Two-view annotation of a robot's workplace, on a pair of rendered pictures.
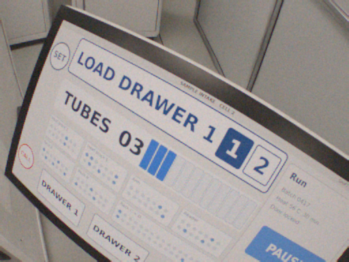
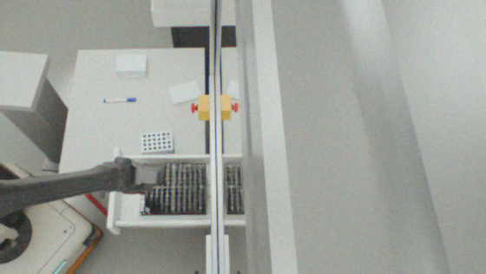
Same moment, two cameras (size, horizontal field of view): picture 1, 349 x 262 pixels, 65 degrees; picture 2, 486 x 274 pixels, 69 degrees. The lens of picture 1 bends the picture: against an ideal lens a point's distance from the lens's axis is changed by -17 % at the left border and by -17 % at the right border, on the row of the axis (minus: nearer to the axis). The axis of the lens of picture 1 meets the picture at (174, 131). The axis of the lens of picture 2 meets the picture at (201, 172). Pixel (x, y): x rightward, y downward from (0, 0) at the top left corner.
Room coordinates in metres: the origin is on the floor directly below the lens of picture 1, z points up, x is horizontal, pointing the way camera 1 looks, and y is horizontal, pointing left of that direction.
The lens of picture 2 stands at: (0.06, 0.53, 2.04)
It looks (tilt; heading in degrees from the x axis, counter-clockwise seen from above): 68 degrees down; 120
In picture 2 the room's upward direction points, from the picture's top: 3 degrees counter-clockwise
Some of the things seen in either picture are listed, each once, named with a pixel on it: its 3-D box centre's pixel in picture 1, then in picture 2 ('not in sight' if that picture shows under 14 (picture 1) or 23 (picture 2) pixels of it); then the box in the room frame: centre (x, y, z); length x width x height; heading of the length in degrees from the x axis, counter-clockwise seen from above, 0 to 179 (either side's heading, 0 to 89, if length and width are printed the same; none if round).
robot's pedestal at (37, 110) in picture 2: not in sight; (45, 120); (-1.17, 1.00, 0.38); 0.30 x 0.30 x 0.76; 21
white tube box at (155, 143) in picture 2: not in sight; (157, 143); (-0.41, 1.00, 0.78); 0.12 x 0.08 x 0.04; 33
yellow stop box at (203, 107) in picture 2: not in sight; (203, 107); (-0.29, 1.18, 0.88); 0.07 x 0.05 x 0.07; 117
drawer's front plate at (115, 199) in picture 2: not in sight; (117, 190); (-0.41, 0.74, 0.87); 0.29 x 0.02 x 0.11; 117
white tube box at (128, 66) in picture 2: not in sight; (132, 66); (-0.69, 1.28, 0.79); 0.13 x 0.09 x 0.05; 27
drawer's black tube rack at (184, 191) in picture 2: not in sight; (174, 190); (-0.23, 0.84, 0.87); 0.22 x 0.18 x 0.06; 27
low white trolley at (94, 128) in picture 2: not in sight; (150, 146); (-0.58, 1.12, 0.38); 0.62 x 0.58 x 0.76; 117
